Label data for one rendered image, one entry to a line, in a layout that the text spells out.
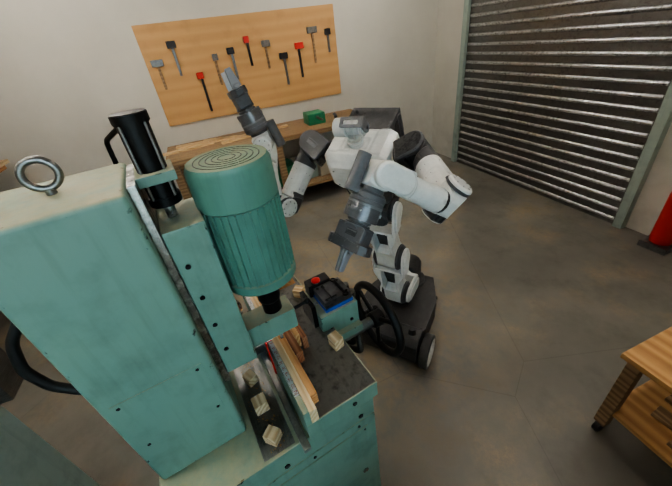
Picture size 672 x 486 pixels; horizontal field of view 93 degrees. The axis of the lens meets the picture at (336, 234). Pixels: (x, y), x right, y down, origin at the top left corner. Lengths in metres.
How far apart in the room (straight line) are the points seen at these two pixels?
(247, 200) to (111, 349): 0.37
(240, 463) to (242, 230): 0.62
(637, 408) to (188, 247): 1.91
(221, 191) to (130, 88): 3.37
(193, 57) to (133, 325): 3.40
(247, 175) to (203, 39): 3.32
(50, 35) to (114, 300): 3.52
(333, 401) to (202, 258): 0.49
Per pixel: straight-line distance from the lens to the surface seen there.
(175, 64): 3.90
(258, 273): 0.74
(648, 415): 2.04
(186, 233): 0.66
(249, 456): 1.03
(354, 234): 0.76
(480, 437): 1.92
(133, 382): 0.81
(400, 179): 0.76
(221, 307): 0.77
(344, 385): 0.94
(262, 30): 3.98
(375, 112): 1.34
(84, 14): 3.99
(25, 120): 4.21
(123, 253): 0.63
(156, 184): 0.66
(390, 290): 1.96
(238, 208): 0.65
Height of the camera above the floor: 1.69
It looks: 32 degrees down
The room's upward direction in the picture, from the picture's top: 8 degrees counter-clockwise
